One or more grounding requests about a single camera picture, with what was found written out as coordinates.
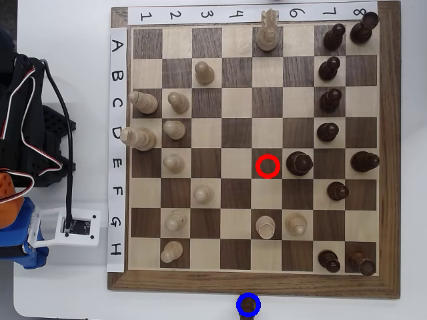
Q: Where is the light wooden queen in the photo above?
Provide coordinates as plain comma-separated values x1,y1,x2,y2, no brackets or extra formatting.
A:
256,8,280,53

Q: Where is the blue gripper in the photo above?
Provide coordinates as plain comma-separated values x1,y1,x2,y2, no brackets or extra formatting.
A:
0,196,50,270

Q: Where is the light wooden pawn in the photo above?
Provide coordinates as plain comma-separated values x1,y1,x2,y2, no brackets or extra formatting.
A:
163,209,187,234
159,240,184,263
162,119,186,141
162,153,185,174
167,91,190,114
194,61,215,86
193,185,214,205

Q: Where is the dark pawn column 6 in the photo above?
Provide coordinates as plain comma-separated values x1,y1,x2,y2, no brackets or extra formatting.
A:
286,151,314,177

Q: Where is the dark wooden king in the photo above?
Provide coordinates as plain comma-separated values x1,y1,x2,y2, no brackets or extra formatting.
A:
350,151,380,173

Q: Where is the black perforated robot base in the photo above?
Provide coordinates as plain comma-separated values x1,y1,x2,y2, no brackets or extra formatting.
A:
39,105,77,188

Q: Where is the light wooden rook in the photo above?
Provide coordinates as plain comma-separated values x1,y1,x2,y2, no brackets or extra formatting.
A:
255,215,276,240

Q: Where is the reddish brown wooden rook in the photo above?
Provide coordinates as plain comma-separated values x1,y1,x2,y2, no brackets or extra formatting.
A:
346,249,377,277

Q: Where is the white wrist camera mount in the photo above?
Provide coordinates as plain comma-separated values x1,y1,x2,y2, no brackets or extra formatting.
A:
27,206,101,248

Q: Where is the red white black servo cable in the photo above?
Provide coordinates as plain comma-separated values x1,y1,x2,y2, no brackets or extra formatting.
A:
0,65,37,140
0,75,65,204

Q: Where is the black camera cable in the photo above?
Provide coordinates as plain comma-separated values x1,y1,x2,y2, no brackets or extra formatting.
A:
37,57,77,233

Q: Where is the wooden chess board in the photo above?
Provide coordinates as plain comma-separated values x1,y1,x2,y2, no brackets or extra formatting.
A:
107,1,401,299

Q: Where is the white paper number strip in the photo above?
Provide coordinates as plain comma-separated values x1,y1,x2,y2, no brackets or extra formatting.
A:
128,6,378,25

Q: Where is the dark wooden pawn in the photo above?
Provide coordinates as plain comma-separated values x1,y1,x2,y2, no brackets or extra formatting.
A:
316,122,340,143
318,249,342,273
322,23,346,53
319,88,343,114
326,181,350,201
238,295,260,320
318,56,342,83

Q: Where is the light wooden bishop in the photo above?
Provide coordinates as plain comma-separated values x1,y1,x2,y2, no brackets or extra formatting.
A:
285,212,308,237
128,91,159,115

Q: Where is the dark wooden rook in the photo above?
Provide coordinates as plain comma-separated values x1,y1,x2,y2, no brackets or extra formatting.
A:
349,11,380,45

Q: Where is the light wooden king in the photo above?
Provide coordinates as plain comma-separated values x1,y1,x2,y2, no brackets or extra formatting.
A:
119,126,157,152

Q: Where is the white paper letter strip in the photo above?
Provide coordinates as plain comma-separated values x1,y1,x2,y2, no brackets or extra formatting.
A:
106,27,128,273

